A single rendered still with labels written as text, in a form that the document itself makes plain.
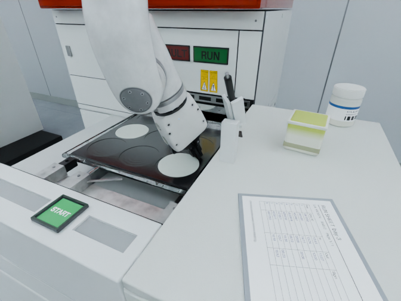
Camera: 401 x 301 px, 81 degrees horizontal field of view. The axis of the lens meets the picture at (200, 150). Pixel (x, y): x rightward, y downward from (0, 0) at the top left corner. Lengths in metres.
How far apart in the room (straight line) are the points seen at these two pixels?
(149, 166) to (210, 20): 0.46
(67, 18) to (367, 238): 1.12
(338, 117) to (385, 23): 1.60
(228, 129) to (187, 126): 0.11
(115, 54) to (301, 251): 0.34
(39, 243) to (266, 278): 0.30
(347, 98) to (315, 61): 1.58
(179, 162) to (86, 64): 0.68
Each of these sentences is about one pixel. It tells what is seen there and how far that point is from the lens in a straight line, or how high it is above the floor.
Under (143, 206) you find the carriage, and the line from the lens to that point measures 0.51.
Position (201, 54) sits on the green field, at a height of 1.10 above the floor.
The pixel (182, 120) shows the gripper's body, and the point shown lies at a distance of 0.50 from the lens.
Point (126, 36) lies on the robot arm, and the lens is 0.33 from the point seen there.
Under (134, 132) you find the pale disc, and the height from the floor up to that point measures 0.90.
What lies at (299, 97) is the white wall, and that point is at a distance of 2.31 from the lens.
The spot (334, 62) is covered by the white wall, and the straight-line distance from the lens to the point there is 2.24.
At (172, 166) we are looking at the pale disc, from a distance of 0.57.
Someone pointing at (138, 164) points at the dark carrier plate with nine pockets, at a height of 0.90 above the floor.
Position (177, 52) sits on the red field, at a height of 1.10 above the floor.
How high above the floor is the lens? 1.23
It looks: 31 degrees down
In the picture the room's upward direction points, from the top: straight up
